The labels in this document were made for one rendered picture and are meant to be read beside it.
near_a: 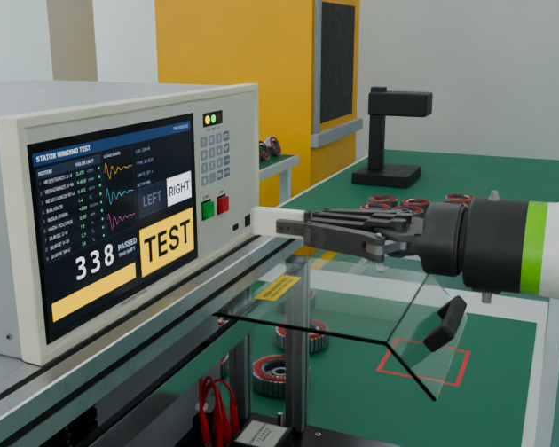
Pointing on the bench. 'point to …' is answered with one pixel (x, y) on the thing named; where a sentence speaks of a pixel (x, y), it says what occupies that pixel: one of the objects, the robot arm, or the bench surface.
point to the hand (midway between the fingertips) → (280, 223)
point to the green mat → (500, 342)
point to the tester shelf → (113, 349)
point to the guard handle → (447, 330)
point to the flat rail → (168, 388)
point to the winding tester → (12, 166)
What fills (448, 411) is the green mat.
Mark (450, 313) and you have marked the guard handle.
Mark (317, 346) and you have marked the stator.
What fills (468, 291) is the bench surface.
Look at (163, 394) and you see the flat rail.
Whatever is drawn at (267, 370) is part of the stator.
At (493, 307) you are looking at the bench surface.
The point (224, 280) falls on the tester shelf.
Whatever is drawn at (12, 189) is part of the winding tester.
